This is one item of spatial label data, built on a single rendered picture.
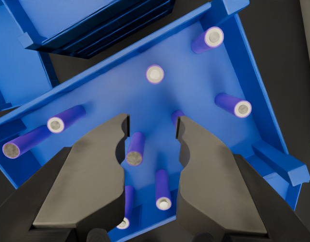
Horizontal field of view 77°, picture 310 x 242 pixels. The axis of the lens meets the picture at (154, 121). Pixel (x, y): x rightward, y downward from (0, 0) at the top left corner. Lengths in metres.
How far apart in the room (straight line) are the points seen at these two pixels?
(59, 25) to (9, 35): 0.36
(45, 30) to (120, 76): 0.25
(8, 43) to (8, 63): 0.06
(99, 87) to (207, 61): 0.14
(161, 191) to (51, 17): 0.38
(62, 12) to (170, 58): 0.27
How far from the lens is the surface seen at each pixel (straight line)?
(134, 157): 0.21
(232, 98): 0.22
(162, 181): 0.26
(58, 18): 0.46
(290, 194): 0.93
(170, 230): 0.92
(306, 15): 0.80
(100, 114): 0.27
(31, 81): 0.77
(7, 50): 0.80
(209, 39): 0.20
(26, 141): 0.25
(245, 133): 0.29
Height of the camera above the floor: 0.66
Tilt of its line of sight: 75 degrees down
